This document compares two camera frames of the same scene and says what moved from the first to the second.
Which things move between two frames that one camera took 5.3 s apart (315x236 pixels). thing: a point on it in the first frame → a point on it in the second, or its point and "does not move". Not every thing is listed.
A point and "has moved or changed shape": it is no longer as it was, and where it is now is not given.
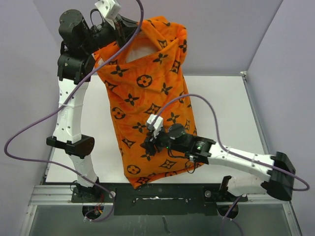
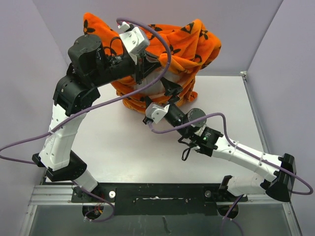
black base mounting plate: (183, 198) does not move
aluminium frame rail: (61, 195) does not move
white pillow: (140, 47) has moved or changed shape
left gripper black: (123, 28) → (144, 65)
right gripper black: (152, 148) → (171, 88)
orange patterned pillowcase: (157, 86) → (185, 46)
